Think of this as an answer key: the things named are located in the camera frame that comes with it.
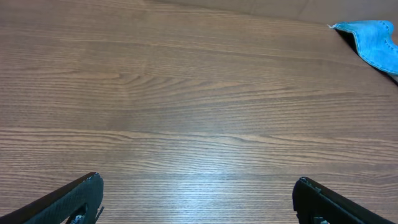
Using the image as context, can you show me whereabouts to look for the light blue denim jeans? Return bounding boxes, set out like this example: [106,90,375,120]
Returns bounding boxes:
[329,20,397,77]

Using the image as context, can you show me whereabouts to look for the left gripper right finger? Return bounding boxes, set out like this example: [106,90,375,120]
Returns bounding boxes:
[292,177,394,224]

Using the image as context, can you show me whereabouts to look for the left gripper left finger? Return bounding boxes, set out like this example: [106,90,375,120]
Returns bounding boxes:
[1,172,104,224]

